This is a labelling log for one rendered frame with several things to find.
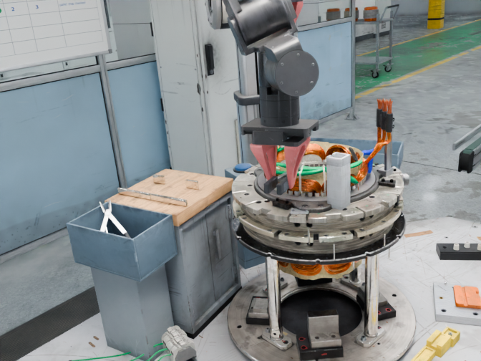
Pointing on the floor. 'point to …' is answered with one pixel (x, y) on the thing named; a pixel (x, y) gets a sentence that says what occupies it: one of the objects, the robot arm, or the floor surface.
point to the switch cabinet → (196, 87)
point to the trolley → (379, 43)
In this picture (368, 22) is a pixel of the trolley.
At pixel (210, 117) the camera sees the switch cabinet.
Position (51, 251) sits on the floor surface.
